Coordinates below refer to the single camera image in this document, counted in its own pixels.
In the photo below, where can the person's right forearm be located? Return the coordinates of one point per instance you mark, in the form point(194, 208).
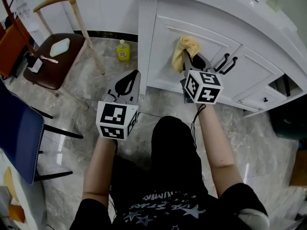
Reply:
point(216, 147)

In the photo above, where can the black printed t-shirt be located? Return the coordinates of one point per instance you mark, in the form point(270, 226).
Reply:
point(96, 214)

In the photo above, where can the yellow bottle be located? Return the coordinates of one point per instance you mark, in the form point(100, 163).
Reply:
point(123, 51)

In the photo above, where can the black trousers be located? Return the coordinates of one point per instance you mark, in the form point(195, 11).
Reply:
point(172, 147)

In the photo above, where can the white soap box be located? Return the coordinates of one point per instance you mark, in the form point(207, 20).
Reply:
point(60, 47)

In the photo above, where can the white vanity cabinet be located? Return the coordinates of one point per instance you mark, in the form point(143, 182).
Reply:
point(216, 6)

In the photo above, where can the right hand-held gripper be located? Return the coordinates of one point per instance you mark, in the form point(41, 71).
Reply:
point(204, 87)

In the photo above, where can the black drawer knob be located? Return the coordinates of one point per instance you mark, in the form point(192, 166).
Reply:
point(265, 99)

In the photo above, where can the pale plastic cup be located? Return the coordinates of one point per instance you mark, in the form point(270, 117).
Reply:
point(275, 2)

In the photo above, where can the yellow cushion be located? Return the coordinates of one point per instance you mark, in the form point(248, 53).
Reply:
point(9, 183)

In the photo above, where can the orange sofa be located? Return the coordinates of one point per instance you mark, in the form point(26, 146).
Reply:
point(12, 49)

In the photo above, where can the orange cushion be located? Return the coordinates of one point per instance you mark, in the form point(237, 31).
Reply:
point(16, 213)

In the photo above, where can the blue chair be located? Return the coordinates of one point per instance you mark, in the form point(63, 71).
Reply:
point(19, 133)

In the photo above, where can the small black white box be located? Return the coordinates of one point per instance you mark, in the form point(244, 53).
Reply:
point(34, 65)

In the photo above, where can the pink toothbrush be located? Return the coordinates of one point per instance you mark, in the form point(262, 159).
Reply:
point(49, 59)

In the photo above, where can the cardboard box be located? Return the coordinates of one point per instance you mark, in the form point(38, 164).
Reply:
point(299, 169)

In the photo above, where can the person's left forearm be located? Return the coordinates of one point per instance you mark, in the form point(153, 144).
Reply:
point(100, 166)

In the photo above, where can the white cabinet door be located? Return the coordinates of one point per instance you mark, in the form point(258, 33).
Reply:
point(254, 78)
point(163, 63)

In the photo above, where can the white drawer with black knob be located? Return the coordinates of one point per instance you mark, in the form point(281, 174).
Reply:
point(275, 97)

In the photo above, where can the yellow cloth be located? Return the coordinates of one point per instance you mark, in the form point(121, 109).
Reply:
point(182, 49)

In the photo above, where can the wooden chair brown seat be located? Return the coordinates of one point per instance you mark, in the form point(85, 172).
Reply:
point(55, 73)

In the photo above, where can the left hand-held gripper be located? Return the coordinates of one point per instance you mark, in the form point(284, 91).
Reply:
point(112, 118)

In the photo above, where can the brown wooden coat rack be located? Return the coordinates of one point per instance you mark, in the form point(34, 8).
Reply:
point(24, 40)

